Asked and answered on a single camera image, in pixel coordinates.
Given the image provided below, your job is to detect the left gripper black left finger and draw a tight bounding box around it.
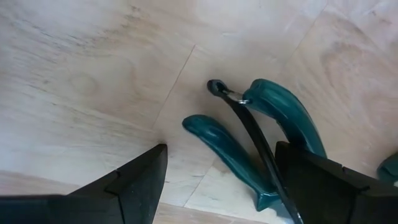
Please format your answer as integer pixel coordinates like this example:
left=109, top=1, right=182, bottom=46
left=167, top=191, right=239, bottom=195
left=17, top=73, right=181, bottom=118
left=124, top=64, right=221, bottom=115
left=0, top=143, right=169, bottom=224

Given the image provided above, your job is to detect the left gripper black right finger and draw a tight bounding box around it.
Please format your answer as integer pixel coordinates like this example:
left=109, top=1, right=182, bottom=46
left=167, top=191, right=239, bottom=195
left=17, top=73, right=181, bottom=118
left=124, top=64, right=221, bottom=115
left=275, top=141, right=398, bottom=224

